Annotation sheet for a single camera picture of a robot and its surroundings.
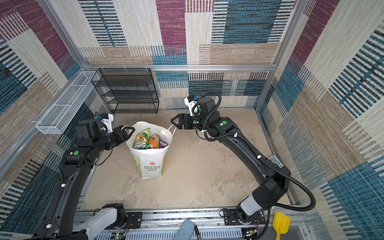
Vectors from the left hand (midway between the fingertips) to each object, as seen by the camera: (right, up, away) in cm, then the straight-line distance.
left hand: (131, 128), depth 70 cm
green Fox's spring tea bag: (+2, -7, +9) cm, 12 cm away
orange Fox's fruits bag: (+7, -7, +13) cm, 16 cm away
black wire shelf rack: (-19, +27, +42) cm, 53 cm away
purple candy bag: (+12, -9, +14) cm, 20 cm away
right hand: (+22, +2, 0) cm, 22 cm away
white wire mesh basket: (-35, +3, 0) cm, 35 cm away
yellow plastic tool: (+70, -45, +2) cm, 83 cm away
